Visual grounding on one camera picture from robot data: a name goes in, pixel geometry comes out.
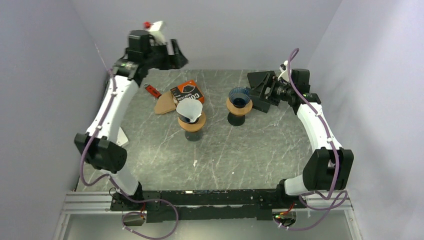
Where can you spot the red handled adjustable wrench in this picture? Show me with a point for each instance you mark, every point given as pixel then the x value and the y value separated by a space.
pixel 152 90

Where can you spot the white paper coffee filter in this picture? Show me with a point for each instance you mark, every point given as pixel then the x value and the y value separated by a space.
pixel 189 110

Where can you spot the red and black cup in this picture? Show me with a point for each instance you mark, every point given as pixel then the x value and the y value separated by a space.
pixel 236 120

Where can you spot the orange coffee filter box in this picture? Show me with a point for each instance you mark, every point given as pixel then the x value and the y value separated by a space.
pixel 187 90

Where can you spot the blue ribbed dripper cone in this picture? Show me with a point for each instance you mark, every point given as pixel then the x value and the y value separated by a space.
pixel 239 97

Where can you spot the white square box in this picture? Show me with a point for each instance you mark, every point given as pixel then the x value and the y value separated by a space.
pixel 122 139

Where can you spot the wooden dripper ring holder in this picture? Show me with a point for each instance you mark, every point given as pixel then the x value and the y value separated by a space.
pixel 193 127

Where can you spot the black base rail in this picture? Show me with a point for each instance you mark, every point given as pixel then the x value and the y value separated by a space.
pixel 184 205

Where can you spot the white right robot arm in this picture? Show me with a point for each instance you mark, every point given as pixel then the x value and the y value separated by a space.
pixel 330 164

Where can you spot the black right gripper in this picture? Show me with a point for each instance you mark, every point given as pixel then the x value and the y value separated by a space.
pixel 270 81

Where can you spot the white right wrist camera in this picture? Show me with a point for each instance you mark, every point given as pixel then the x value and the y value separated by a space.
pixel 283 76

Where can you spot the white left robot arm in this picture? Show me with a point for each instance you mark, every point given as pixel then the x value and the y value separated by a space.
pixel 101 156

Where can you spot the brown paper filter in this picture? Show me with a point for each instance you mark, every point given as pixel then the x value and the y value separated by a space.
pixel 165 104

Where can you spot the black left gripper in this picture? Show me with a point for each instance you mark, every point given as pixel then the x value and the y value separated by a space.
pixel 175 61

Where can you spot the glass carafe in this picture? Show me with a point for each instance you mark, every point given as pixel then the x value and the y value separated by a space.
pixel 193 136

